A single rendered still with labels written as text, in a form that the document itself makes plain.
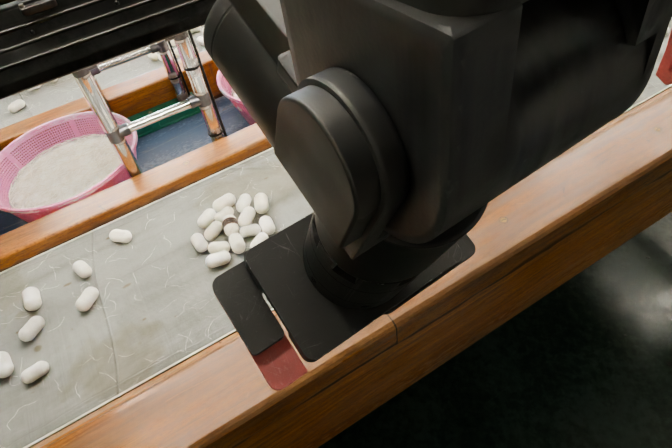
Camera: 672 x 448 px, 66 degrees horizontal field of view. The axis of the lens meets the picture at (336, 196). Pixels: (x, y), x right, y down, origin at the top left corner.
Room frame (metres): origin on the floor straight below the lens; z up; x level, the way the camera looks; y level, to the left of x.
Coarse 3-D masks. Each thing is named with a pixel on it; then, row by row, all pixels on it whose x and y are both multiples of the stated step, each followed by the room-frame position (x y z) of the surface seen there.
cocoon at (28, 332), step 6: (30, 318) 0.42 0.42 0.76; (36, 318) 0.42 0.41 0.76; (42, 318) 0.42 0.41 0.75; (30, 324) 0.41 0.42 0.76; (36, 324) 0.41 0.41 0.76; (42, 324) 0.41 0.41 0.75; (24, 330) 0.40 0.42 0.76; (30, 330) 0.40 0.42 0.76; (36, 330) 0.41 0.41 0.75; (24, 336) 0.40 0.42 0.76; (30, 336) 0.40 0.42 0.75
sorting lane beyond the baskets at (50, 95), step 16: (128, 64) 1.11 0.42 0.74; (144, 64) 1.10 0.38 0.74; (160, 64) 1.08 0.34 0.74; (64, 80) 1.09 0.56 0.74; (112, 80) 1.05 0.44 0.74; (16, 96) 1.06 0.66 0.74; (32, 96) 1.04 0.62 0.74; (48, 96) 1.03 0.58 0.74; (64, 96) 1.02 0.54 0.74; (80, 96) 1.01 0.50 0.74; (0, 112) 1.00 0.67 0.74; (16, 112) 0.99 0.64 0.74; (32, 112) 0.98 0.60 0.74; (0, 128) 0.93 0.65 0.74
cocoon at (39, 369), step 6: (36, 366) 0.35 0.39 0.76; (42, 366) 0.35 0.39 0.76; (48, 366) 0.35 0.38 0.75; (24, 372) 0.34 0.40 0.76; (30, 372) 0.34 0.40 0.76; (36, 372) 0.34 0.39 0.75; (42, 372) 0.34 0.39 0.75; (24, 378) 0.34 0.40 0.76; (30, 378) 0.34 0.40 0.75; (36, 378) 0.34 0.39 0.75
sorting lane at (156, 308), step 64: (192, 192) 0.63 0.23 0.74; (256, 192) 0.61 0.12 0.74; (64, 256) 0.54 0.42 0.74; (128, 256) 0.52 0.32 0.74; (192, 256) 0.49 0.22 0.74; (0, 320) 0.44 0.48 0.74; (64, 320) 0.42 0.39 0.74; (128, 320) 0.40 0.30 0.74; (192, 320) 0.39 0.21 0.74; (0, 384) 0.34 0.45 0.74; (64, 384) 0.33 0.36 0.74; (128, 384) 0.31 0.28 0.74
